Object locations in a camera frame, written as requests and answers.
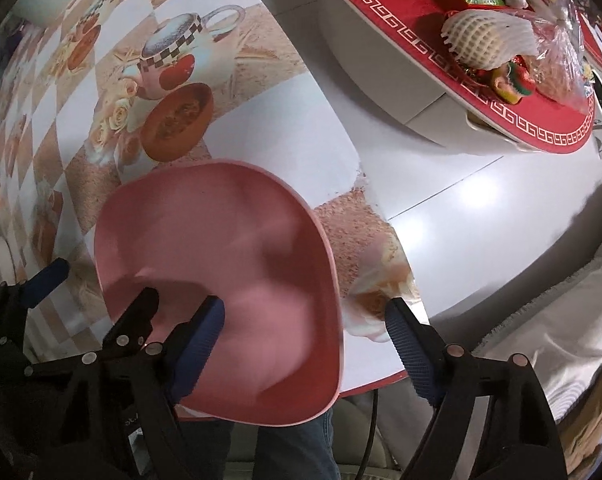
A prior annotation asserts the colourful small toy figure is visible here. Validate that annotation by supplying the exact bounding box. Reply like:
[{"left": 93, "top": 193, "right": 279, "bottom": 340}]
[{"left": 490, "top": 61, "right": 536, "bottom": 105}]

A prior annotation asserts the white cushion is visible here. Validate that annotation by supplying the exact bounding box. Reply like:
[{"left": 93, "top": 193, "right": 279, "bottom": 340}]
[{"left": 474, "top": 253, "right": 602, "bottom": 420}]

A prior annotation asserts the checkered printed tablecloth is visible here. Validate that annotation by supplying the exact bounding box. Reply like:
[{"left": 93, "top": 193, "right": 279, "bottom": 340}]
[{"left": 0, "top": 0, "right": 423, "bottom": 394}]

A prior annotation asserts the fruit in white foam net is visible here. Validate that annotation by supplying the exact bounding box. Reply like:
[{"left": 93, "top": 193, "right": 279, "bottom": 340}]
[{"left": 441, "top": 9, "right": 539, "bottom": 70}]

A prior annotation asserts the clear plastic snack bag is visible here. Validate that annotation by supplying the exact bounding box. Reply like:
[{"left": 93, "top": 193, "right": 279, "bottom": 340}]
[{"left": 527, "top": 0, "right": 592, "bottom": 114}]

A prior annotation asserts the pink plastic plate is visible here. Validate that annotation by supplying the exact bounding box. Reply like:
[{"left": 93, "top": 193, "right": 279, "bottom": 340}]
[{"left": 94, "top": 160, "right": 343, "bottom": 427}]

